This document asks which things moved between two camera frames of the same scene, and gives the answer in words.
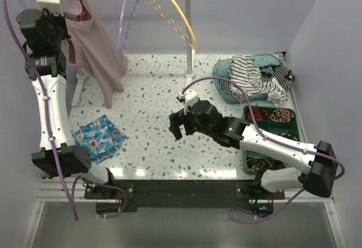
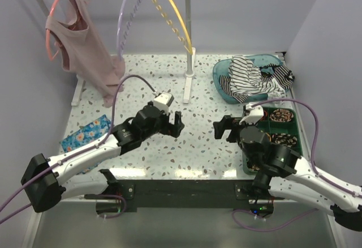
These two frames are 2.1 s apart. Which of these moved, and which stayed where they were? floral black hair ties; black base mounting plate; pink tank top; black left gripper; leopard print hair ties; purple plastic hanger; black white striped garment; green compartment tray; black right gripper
Moved: black left gripper; black right gripper; pink tank top
Stayed: green compartment tray; black base mounting plate; leopard print hair ties; black white striped garment; purple plastic hanger; floral black hair ties
